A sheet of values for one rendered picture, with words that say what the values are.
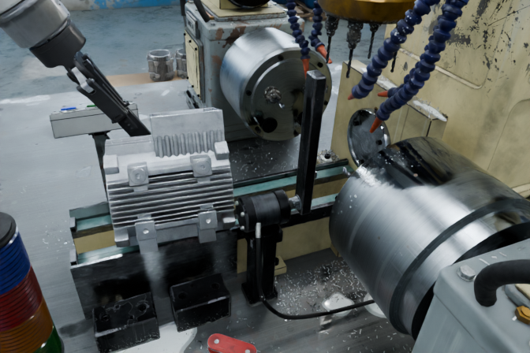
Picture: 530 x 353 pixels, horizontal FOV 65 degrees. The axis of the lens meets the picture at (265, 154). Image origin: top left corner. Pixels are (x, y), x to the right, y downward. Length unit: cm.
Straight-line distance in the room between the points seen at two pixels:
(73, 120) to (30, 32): 30
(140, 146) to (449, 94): 60
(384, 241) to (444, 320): 13
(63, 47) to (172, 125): 20
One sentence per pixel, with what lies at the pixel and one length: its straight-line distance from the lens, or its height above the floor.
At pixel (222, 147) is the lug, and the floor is 110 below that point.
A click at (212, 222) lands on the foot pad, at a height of 100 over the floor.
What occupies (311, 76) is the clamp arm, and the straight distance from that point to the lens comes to 61.
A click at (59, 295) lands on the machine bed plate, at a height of 80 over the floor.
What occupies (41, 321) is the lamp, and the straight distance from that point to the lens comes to 50.
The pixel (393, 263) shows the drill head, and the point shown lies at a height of 108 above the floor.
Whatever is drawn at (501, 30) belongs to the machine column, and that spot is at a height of 128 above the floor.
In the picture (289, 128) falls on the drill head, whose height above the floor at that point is 95.
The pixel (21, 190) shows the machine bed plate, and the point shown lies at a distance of 124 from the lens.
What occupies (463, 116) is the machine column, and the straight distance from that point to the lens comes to 90.
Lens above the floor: 148
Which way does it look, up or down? 33 degrees down
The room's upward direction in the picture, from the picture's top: 2 degrees clockwise
